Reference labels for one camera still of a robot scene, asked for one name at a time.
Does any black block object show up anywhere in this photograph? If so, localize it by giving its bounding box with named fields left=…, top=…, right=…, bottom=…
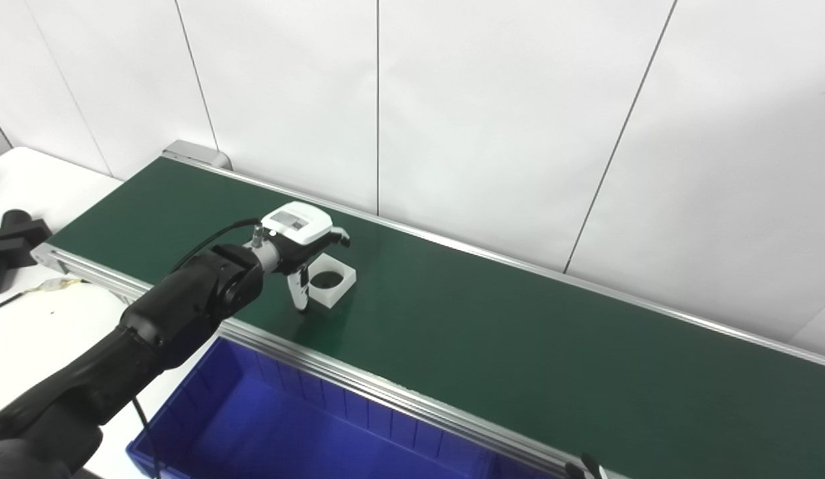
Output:
left=0, top=209, right=53, bottom=297

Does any green conveyor belt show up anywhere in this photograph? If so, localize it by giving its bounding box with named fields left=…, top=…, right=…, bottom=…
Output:
left=30, top=150, right=825, bottom=479

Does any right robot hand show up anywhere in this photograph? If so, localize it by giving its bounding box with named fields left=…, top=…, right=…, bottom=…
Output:
left=564, top=452, right=609, bottom=479

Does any white square part with hole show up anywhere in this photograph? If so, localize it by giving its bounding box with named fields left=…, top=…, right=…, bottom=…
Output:
left=307, top=253, right=357, bottom=308

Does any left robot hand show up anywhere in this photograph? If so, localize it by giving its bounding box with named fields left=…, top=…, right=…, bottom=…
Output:
left=261, top=201, right=352, bottom=313

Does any thin cable with yellow tape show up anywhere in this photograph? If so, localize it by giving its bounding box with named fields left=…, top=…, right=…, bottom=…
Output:
left=0, top=278, right=87, bottom=317

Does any blue plastic bin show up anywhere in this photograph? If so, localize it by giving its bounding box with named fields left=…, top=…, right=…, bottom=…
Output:
left=125, top=335, right=566, bottom=479

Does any grey conveyor end housing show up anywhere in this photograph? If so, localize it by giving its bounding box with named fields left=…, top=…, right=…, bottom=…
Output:
left=162, top=140, right=234, bottom=171

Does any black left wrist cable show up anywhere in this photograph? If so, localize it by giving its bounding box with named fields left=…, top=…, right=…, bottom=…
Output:
left=130, top=218, right=265, bottom=479

